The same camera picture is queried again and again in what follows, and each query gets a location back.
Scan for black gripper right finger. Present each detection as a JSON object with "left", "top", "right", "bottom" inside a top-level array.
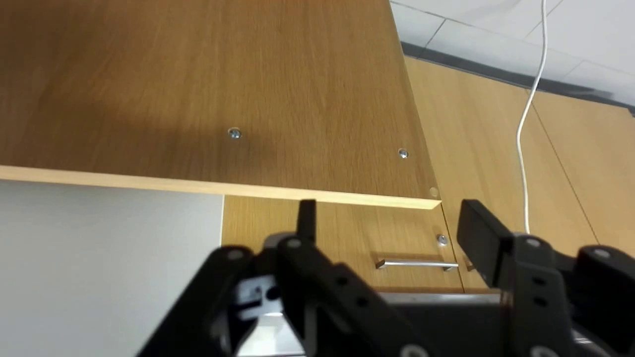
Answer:
[{"left": 455, "top": 198, "right": 635, "bottom": 357}]

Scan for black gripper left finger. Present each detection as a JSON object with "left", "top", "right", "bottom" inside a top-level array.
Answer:
[{"left": 135, "top": 196, "right": 443, "bottom": 357}]

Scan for wooden under-sink cabinet door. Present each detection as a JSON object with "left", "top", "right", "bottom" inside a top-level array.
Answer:
[{"left": 0, "top": 0, "right": 445, "bottom": 212}]

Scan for wooden floor cabinets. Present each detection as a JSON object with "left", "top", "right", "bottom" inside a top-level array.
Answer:
[{"left": 222, "top": 55, "right": 635, "bottom": 293}]

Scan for metal floor cabinet handle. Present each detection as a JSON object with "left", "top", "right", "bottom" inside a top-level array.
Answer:
[{"left": 371, "top": 251, "right": 463, "bottom": 273}]

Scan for white cable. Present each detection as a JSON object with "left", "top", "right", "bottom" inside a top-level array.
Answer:
[{"left": 514, "top": 0, "right": 554, "bottom": 237}]

